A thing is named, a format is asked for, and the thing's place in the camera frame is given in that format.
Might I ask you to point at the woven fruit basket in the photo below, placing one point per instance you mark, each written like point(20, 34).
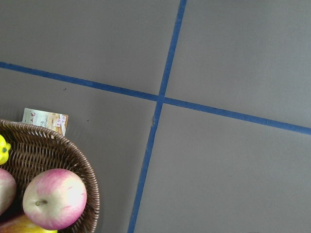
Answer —
point(35, 149)

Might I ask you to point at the red yellow apple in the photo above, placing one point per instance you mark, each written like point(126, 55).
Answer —
point(54, 199)

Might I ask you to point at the yellow starfruit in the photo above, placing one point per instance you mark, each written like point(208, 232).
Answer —
point(4, 150)

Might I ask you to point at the green red apple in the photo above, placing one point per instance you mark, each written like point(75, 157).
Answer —
point(8, 188)

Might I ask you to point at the yellow mango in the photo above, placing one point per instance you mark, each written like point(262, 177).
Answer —
point(22, 224)

